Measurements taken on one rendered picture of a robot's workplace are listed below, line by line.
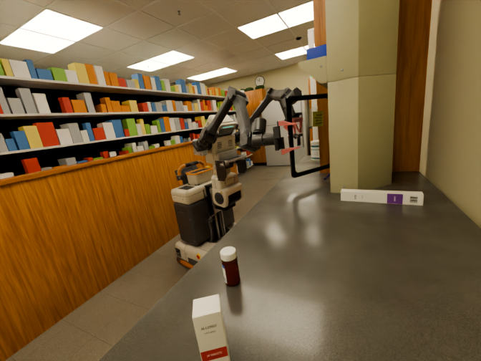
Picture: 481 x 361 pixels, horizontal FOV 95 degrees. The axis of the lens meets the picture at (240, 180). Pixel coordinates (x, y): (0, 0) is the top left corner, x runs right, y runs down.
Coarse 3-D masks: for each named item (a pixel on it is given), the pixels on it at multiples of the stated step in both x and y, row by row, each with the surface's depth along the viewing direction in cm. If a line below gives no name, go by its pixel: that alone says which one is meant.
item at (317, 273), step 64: (320, 192) 103; (256, 256) 60; (320, 256) 57; (384, 256) 54; (448, 256) 51; (192, 320) 43; (256, 320) 41; (320, 320) 39; (384, 320) 38; (448, 320) 36
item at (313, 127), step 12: (300, 108) 108; (312, 108) 112; (324, 108) 116; (300, 120) 109; (312, 120) 113; (324, 120) 117; (288, 132) 107; (300, 132) 110; (312, 132) 114; (324, 132) 118; (312, 144) 116; (324, 144) 120; (300, 156) 113; (312, 156) 117; (324, 156) 121; (300, 168) 114
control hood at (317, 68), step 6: (306, 60) 90; (312, 60) 89; (318, 60) 88; (324, 60) 87; (300, 66) 92; (306, 66) 91; (312, 66) 90; (318, 66) 89; (324, 66) 88; (312, 72) 90; (318, 72) 89; (324, 72) 88; (318, 78) 90; (324, 78) 89; (324, 84) 93
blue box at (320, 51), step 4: (324, 44) 102; (312, 48) 105; (316, 48) 104; (320, 48) 104; (324, 48) 103; (308, 52) 106; (312, 52) 105; (316, 52) 105; (320, 52) 104; (324, 52) 103; (308, 56) 106; (312, 56) 106; (316, 56) 105; (320, 56) 104
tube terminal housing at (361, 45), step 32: (352, 0) 79; (384, 0) 81; (352, 32) 81; (384, 32) 84; (352, 64) 84; (384, 64) 87; (352, 96) 87; (384, 96) 90; (352, 128) 90; (384, 128) 94; (352, 160) 93; (384, 160) 97
